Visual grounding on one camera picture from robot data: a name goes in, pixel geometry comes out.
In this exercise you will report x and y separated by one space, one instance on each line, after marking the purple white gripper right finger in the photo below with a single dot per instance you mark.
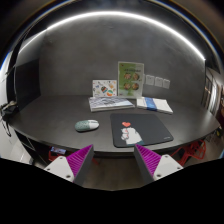
154 166

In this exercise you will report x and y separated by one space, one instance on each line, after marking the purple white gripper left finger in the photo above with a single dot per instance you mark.
73 167

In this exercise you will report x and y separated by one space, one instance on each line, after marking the black mouse pad with cartoon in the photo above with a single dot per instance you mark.
142 129

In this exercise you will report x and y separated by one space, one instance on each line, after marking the red stool right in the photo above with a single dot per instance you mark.
196 149

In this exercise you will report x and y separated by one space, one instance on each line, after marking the white book with blue band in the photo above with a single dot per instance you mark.
154 104

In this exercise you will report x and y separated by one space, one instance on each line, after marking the grey magazine stack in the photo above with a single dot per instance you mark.
108 103

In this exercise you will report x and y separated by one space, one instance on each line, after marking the white illustrated card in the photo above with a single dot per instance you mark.
104 88

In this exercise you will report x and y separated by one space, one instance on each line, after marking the green menu stand sign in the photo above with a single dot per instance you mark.
130 79

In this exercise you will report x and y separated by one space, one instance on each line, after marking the curved ceiling light strip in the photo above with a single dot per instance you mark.
119 14

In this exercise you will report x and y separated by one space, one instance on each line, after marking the white wall paper right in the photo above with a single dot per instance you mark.
166 83

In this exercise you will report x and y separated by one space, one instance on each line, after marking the white wall paper middle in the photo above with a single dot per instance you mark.
158 81

